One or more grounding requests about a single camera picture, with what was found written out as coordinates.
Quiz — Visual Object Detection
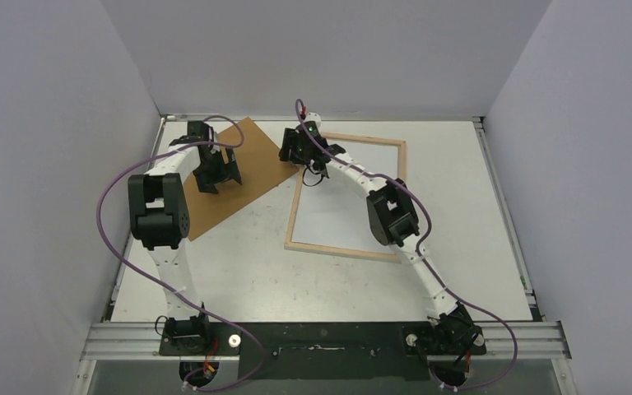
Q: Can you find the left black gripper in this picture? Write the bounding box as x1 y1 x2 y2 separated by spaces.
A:
195 147 240 194

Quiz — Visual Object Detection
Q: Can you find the white wooden picture frame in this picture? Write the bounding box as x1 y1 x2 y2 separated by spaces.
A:
284 130 408 265

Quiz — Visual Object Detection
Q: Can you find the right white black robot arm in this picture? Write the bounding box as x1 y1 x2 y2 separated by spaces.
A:
278 120 486 356

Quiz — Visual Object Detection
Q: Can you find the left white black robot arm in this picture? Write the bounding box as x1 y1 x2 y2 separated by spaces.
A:
128 120 242 355

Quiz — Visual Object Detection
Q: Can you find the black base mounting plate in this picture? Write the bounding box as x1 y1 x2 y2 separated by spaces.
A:
158 320 486 386

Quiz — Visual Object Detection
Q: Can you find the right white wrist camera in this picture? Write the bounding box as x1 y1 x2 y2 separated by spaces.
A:
304 112 322 129

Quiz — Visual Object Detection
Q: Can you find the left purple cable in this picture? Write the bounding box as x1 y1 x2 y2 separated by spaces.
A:
95 114 267 393

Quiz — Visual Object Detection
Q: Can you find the purple cable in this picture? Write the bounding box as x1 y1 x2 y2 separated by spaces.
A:
294 98 518 393
95 114 267 393

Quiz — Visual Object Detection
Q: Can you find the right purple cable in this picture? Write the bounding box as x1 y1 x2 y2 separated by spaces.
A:
294 98 518 393

